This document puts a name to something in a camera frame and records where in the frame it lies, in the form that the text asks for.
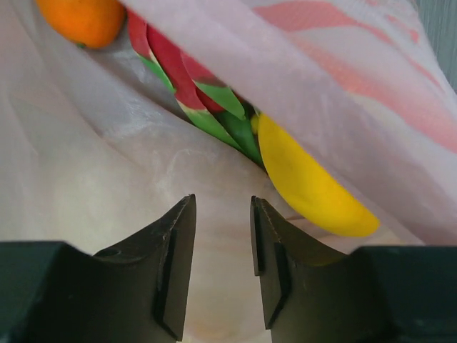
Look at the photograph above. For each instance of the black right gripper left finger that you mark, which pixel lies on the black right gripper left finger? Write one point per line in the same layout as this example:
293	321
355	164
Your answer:
133	291

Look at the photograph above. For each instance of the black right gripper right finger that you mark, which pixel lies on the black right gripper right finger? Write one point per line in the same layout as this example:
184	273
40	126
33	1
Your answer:
313	293

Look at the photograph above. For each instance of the yellow fake banana bunch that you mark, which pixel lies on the yellow fake banana bunch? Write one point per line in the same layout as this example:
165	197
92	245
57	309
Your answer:
307	187

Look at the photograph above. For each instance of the pink plastic bag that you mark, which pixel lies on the pink plastic bag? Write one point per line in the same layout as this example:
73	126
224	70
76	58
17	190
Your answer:
93	146

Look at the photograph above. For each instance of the red fake dragon fruit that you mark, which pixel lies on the red fake dragon fruit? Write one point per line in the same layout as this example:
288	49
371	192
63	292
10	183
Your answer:
209	104

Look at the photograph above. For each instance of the orange fake tangerine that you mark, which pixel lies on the orange fake tangerine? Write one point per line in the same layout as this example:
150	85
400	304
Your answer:
93	24

